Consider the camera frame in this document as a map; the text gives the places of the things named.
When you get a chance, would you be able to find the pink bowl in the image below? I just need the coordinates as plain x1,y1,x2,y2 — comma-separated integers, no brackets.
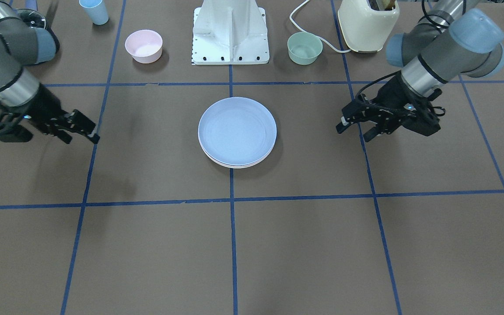
124,29,164,64

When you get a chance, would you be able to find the dark blue pot with lid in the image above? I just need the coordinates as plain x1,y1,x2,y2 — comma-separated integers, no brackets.
16,0,60,65

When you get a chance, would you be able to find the cream toaster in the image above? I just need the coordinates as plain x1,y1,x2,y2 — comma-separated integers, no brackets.
337,0,400,53

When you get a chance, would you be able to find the pink plate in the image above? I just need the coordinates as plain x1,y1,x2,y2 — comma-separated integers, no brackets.
199,142,275,169

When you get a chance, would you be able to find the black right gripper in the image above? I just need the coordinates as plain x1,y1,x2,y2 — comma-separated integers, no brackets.
0,85,100,145

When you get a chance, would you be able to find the green bowl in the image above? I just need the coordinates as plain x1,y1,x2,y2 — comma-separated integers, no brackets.
287,31,323,66

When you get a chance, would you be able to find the light blue cup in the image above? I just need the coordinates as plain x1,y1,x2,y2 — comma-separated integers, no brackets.
79,0,109,25

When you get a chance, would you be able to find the blue plate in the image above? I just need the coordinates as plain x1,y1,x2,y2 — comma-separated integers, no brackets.
197,97,277,153

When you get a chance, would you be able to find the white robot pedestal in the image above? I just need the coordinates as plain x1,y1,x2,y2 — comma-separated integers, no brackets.
192,0,270,65

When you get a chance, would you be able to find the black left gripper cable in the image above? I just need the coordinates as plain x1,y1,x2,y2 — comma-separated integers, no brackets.
350,0,467,119

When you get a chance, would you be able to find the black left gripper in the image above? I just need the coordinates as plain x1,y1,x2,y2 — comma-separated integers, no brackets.
336,72,441,142

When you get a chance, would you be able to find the cream plate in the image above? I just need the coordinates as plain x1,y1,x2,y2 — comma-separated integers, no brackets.
204,150,272,169

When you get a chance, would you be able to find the white toaster cable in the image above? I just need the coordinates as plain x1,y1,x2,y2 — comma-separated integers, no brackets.
290,0,351,54

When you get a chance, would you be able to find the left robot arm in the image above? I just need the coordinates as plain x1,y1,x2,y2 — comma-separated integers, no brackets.
336,0,504,142

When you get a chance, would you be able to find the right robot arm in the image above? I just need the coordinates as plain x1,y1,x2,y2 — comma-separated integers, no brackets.
0,0,100,144

